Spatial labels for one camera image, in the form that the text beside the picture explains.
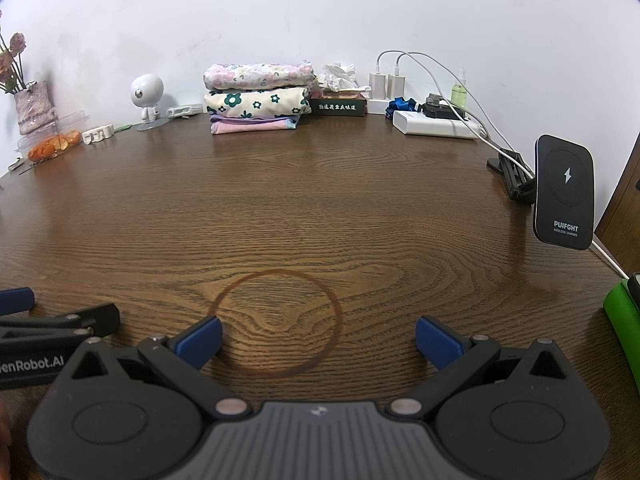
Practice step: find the small green packet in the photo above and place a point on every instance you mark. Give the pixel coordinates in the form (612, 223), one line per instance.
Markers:
(122, 127)

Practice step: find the white crumpled tissue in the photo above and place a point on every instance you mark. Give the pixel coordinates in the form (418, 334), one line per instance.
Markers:
(337, 77)

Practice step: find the white charger plug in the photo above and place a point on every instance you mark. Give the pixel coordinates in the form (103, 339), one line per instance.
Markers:
(398, 87)
(378, 86)

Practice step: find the white astronaut figure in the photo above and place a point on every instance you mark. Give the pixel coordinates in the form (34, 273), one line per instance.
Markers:
(147, 90)

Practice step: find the dark tissue box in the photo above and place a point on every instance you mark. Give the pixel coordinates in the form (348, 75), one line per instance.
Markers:
(337, 106)

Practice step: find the white plastic clip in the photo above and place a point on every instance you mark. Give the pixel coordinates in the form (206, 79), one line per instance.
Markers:
(97, 134)

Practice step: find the cream green-flower garment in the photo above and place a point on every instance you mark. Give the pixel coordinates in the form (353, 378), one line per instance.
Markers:
(260, 101)

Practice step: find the black battery device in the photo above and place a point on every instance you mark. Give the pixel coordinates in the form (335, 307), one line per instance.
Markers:
(442, 109)

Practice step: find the clear box of orange peels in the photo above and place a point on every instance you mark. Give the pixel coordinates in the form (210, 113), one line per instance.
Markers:
(52, 145)

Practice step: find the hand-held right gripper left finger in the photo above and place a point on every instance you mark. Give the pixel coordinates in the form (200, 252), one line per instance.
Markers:
(202, 340)

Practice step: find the black folding phone stand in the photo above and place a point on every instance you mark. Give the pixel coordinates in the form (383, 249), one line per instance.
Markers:
(512, 180)

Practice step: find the pink floral ruffled garment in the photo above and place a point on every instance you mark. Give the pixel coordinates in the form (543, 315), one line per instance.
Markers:
(255, 76)

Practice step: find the pink and blue mesh garment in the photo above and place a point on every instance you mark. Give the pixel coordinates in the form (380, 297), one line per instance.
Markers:
(250, 124)

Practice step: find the green spray bottle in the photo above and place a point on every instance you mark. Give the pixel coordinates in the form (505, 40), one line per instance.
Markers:
(459, 94)

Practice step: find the small metal clip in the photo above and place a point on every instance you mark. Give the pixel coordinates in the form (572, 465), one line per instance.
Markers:
(16, 164)

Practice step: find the clear plastic floss pack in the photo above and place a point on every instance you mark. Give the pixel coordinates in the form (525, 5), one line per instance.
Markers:
(184, 110)

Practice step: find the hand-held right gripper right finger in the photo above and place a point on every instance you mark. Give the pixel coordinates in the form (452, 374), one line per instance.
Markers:
(436, 340)

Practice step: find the green padded bar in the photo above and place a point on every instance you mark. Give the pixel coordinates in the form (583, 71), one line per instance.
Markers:
(620, 325)

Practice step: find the white socket block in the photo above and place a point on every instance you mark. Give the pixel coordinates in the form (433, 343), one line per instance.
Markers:
(379, 106)

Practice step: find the pink knitted vase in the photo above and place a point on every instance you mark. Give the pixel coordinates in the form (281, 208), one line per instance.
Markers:
(34, 107)

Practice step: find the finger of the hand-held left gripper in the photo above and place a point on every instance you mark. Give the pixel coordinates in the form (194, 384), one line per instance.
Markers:
(100, 320)
(15, 301)

